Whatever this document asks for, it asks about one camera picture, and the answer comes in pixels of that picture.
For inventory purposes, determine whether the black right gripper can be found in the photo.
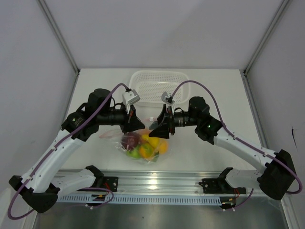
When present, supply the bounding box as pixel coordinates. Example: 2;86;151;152
149;104;199;140

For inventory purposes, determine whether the dark red apple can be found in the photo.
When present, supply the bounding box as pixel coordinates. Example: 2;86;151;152
121;132;141;150

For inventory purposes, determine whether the yellow lemon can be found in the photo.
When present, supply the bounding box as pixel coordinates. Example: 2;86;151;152
142;135;160;148

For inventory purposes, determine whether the clear zip top bag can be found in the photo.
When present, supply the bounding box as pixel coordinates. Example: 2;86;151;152
99;117;171;164

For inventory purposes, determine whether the orange yellow fruit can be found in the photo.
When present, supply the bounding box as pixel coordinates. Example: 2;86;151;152
157;139;168;154

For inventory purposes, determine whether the yellow mango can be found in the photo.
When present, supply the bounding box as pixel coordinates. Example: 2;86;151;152
139;143;154;159

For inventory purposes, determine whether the green apple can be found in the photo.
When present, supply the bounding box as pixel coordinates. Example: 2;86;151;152
126;147;141;159

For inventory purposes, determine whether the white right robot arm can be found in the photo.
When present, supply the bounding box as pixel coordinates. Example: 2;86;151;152
149;96;296;200

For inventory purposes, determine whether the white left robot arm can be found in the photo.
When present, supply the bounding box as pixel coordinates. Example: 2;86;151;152
9;88;145;213

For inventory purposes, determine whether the white plastic basket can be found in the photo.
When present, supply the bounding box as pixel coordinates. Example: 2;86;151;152
129;70;189;107

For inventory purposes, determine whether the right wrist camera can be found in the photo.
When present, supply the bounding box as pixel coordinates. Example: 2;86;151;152
161;92;175;110

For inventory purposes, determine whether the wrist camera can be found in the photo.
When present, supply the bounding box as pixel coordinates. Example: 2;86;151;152
161;92;175;110
122;89;140;114

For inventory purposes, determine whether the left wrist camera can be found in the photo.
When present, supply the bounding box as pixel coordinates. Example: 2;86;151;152
122;89;140;114

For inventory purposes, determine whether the aluminium mounting rail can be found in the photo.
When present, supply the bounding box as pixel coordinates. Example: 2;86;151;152
103;170;221;196

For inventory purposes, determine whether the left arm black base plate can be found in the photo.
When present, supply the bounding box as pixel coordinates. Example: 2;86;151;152
93;177;119;192

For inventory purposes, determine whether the white slotted cable duct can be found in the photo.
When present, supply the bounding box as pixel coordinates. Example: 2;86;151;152
57;194;222;206

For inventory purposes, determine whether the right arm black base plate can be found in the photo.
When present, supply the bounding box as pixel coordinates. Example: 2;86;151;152
198;178;246;194

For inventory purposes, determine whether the left aluminium frame post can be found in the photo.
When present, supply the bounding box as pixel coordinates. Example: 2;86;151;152
36;0;80;75

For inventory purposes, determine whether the aluminium frame post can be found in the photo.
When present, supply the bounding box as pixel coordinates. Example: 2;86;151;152
36;0;80;75
243;0;292;77

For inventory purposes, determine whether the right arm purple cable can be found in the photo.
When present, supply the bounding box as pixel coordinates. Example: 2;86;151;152
170;80;304;212

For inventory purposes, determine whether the right aluminium frame post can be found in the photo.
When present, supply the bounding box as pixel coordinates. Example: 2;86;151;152
243;0;292;77

